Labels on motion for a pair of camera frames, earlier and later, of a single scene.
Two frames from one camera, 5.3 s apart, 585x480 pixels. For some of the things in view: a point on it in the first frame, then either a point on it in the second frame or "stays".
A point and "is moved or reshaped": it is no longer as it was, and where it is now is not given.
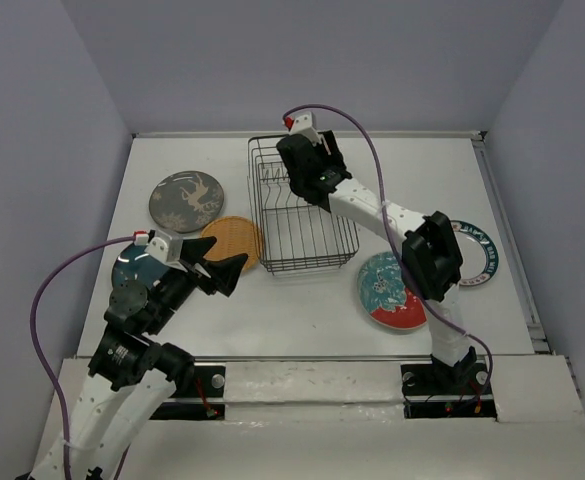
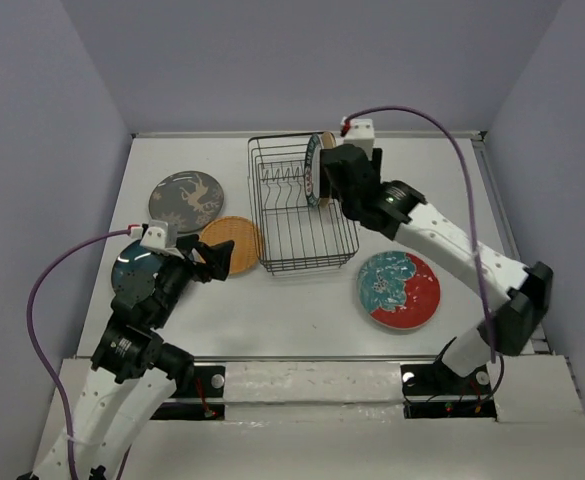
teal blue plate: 134,264 stays
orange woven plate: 234,236 stays
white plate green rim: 479,252 is moved or reshaped
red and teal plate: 383,293 stays
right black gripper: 335,158 -> 326,184
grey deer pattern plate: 185,200 stays
